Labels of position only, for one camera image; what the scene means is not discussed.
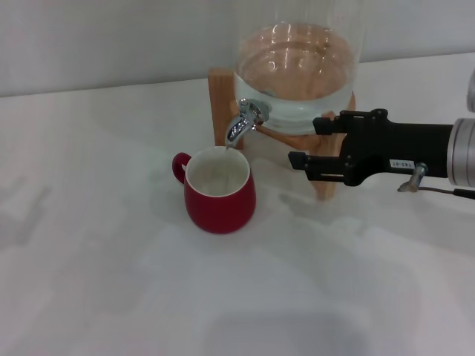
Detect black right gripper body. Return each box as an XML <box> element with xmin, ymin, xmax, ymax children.
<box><xmin>335</xmin><ymin>108</ymin><xmax>456</xmax><ymax>188</ymax></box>

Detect chrome faucet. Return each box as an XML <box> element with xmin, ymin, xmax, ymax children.
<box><xmin>224</xmin><ymin>97</ymin><xmax>272</xmax><ymax>151</ymax></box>

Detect red cup with white inside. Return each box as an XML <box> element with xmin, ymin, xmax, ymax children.
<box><xmin>171</xmin><ymin>145</ymin><xmax>258</xmax><ymax>236</ymax></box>

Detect glass water dispenser jar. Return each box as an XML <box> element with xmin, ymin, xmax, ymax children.
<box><xmin>234</xmin><ymin>0</ymin><xmax>363</xmax><ymax>136</ymax></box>

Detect wooden dispenser stand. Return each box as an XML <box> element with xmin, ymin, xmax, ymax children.
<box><xmin>207</xmin><ymin>67</ymin><xmax>357</xmax><ymax>202</ymax></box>

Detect right arm cable with plug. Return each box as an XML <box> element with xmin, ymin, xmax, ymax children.
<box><xmin>397</xmin><ymin>162</ymin><xmax>475</xmax><ymax>200</ymax></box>

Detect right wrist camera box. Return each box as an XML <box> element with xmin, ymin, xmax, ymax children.
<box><xmin>465</xmin><ymin>67</ymin><xmax>475</xmax><ymax>113</ymax></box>

